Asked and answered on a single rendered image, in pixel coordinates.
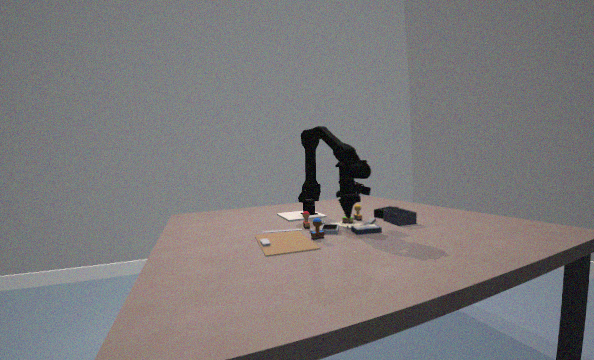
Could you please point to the cream rectangular tin with blue label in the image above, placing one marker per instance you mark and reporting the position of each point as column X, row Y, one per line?
column 366, row 229

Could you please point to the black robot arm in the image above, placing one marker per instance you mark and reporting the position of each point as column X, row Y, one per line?
column 350, row 165

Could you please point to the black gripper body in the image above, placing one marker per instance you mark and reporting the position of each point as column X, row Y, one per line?
column 347, row 191

